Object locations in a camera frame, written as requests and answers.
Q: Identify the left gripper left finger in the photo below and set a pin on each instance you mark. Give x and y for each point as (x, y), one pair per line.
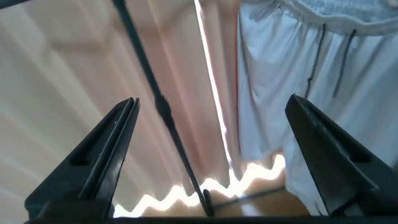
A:
(56, 193)

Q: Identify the pale grey shorts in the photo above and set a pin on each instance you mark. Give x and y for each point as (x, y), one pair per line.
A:
(280, 77)

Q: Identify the black clothes rack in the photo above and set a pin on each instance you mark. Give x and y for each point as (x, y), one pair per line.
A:
(163, 107)

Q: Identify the beige curtain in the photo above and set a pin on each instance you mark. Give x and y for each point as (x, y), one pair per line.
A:
(62, 62)

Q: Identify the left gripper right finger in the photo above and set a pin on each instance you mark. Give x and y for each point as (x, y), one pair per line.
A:
(342, 174)

